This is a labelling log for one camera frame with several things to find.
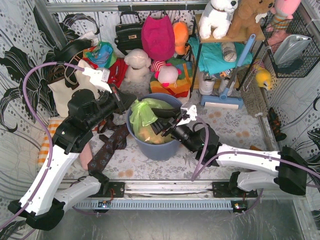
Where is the green trash bag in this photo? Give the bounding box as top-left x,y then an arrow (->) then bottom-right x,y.
128,98 -> 173,145

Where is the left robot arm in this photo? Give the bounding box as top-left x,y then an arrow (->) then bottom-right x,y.
8,84 -> 137,231

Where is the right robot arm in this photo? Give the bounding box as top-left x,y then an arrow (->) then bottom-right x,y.
151,107 -> 307,196

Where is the blue trash bin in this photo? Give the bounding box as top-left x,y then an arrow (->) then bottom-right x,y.
126,93 -> 182,161

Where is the cream canvas tote bag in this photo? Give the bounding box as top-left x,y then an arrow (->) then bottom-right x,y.
48,70 -> 100,118

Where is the magenta fuzzy bag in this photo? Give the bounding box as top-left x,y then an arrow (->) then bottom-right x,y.
141,15 -> 175,61

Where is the red cloth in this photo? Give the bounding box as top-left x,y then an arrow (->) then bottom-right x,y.
107,58 -> 128,88

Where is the rainbow striped cloth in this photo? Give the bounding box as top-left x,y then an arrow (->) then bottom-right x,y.
149,57 -> 193,98

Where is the brown floral cloth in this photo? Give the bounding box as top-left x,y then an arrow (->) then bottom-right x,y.
87,116 -> 129,174

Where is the pink head plush doll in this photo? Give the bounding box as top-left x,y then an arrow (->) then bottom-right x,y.
150,60 -> 182,88

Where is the orange checkered towel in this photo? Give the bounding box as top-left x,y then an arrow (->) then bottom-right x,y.
37,116 -> 64,167

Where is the black leather handbag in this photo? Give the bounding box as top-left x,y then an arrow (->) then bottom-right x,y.
114,11 -> 144,56

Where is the teal folded cloth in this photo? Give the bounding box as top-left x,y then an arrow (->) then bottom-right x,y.
188,37 -> 253,75

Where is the orange plush toy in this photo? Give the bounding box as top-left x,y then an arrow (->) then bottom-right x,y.
172,21 -> 190,55

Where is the yellow plush duck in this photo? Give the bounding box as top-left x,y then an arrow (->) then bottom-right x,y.
252,61 -> 272,91

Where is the white plush dog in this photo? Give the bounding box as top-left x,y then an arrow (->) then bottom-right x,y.
198,0 -> 239,40

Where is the brown teddy bear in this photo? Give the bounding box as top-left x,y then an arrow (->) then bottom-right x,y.
227,0 -> 275,39

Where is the silver foil pouch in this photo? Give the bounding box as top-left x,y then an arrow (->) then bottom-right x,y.
273,34 -> 312,65

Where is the pink plush toy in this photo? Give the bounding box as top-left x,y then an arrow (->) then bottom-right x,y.
265,0 -> 301,32

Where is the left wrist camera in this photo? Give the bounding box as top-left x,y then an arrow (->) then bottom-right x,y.
82,67 -> 112,93

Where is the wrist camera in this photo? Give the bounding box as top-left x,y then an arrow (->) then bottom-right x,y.
82,67 -> 112,93
177,101 -> 198,126

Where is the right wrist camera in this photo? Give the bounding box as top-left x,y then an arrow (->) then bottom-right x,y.
177,101 -> 198,126

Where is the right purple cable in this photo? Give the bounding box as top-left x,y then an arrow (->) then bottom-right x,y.
190,115 -> 320,213

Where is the purple cable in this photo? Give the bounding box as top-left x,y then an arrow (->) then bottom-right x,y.
0,61 -> 86,233
190,115 -> 320,213

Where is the blue handled broom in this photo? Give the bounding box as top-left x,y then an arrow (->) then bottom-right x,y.
200,33 -> 256,110

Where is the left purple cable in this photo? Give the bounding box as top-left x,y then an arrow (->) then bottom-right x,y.
0,61 -> 86,233

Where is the black wire basket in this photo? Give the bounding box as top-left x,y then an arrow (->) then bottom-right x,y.
261,12 -> 320,79

